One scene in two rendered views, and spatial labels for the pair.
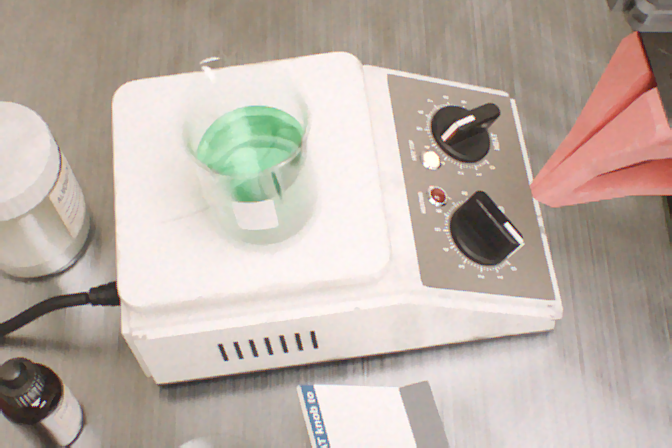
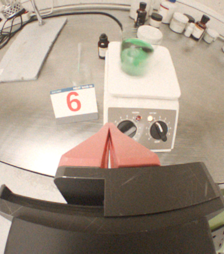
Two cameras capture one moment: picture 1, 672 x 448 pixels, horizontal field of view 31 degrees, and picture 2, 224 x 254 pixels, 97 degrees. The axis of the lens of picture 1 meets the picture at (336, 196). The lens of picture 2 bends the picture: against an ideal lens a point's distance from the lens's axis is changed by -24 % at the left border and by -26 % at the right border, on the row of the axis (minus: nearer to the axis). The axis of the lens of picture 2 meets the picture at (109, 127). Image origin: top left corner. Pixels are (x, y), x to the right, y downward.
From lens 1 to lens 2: 0.40 m
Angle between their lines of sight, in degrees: 32
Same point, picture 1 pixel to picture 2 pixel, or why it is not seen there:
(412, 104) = (167, 116)
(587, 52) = not seen: hidden behind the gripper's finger
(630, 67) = (130, 154)
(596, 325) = not seen: hidden behind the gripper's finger
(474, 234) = (125, 127)
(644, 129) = (76, 152)
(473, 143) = (155, 133)
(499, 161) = (151, 141)
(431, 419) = (88, 118)
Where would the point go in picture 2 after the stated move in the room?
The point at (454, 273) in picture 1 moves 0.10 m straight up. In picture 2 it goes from (113, 118) to (117, 83)
